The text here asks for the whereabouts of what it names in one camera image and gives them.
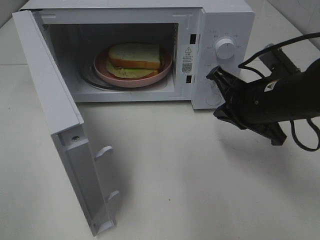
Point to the pink round plate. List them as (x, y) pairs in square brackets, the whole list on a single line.
[(100, 68)]

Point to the white upper microwave knob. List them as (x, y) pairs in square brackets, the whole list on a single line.
[(225, 48)]

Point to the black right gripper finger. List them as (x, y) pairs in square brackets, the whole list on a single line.
[(223, 80)]

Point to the round door release button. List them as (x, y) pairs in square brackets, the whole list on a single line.
[(215, 100)]

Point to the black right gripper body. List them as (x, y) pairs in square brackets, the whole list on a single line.
[(243, 112)]

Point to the white microwave oven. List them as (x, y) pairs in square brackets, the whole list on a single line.
[(187, 29)]

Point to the sandwich with lettuce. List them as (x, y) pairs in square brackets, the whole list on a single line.
[(133, 60)]

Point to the white microwave door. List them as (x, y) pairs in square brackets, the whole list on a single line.
[(66, 125)]

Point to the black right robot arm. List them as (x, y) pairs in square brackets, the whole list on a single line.
[(287, 94)]

